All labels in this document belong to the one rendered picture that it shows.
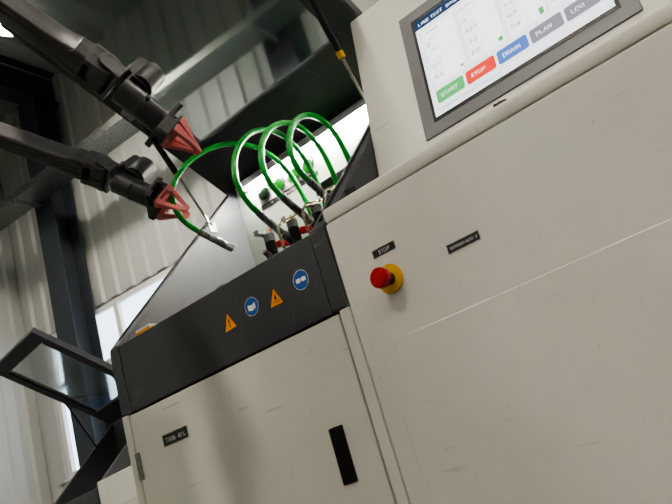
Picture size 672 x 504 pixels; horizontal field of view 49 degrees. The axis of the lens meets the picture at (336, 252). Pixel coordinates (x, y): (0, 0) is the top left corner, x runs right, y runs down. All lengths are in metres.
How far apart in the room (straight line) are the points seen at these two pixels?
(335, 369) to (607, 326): 0.49
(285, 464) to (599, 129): 0.81
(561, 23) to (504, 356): 0.67
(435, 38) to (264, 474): 0.98
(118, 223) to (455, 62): 7.01
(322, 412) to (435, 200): 0.43
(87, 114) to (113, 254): 1.78
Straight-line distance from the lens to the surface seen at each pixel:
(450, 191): 1.22
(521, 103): 1.19
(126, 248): 8.26
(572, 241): 1.12
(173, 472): 1.67
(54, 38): 1.57
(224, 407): 1.53
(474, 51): 1.59
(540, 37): 1.52
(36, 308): 9.39
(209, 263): 2.10
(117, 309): 8.22
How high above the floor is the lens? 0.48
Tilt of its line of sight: 18 degrees up
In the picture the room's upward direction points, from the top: 17 degrees counter-clockwise
